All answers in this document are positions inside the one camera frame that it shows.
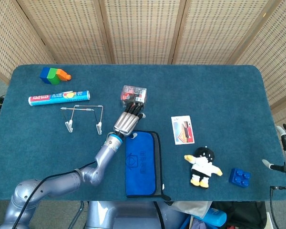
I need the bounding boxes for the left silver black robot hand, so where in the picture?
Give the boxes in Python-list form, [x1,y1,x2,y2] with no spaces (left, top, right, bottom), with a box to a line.
[113,103,146,139]

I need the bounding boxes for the grey and blue cloth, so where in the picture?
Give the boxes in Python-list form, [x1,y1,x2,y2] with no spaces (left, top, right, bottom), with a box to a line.
[125,130,172,201]

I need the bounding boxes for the clear box of coffee capsules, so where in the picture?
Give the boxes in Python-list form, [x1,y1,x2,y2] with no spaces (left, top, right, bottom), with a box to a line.
[120,85,147,111]

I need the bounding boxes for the blue toy brick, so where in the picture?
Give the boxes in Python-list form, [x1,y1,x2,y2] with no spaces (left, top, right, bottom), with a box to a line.
[228,167,251,188]

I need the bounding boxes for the picture card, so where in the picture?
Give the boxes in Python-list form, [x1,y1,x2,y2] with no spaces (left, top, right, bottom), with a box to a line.
[171,115,195,146]

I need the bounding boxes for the teal carpet table cover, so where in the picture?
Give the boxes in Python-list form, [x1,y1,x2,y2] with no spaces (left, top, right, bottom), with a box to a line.
[0,64,286,202]

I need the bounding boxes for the food wrap box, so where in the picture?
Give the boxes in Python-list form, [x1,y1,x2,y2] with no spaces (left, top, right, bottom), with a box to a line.
[28,90,91,107]

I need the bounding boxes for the black bag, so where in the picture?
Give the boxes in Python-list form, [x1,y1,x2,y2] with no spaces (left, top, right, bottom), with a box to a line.
[212,201,267,229]

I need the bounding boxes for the orange wooden block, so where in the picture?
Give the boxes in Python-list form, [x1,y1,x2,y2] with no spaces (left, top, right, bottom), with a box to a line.
[56,68,72,82]

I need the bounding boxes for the green wooden block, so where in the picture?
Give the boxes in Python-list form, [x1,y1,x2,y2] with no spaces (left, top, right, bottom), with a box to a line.
[47,68,61,85]

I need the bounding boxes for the penguin plush toy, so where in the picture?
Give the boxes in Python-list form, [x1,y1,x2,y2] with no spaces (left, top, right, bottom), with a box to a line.
[184,146,223,189]

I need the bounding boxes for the grey robot torso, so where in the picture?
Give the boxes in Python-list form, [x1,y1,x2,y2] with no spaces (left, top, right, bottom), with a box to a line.
[85,201,189,229]

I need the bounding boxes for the woven wood folding screen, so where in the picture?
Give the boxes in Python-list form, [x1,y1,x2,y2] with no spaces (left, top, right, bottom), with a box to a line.
[0,0,286,144]

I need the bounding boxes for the blue wooden block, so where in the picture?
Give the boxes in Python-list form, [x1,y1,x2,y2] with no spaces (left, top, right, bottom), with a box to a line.
[39,67,51,84]

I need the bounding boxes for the blue cylinder bottle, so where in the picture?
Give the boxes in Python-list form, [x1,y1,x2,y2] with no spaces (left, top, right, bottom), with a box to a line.
[200,207,227,227]

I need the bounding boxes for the grey crumpled cloth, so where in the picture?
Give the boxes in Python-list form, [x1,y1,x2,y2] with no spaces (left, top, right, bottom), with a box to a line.
[170,201,213,219]

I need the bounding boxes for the metal wire folding stand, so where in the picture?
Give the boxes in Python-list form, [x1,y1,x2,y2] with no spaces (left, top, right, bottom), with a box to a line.
[61,104,104,135]

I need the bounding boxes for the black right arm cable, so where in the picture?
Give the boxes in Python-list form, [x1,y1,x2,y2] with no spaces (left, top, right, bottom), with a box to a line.
[269,185,286,229]

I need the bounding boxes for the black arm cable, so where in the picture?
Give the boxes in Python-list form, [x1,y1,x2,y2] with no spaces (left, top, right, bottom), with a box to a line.
[11,161,97,229]
[269,185,286,229]

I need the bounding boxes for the dark floor cable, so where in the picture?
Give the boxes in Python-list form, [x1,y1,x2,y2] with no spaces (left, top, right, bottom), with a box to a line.
[68,201,84,229]

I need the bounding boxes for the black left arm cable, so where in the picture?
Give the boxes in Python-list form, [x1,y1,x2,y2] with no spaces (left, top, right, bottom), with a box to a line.
[11,161,97,229]

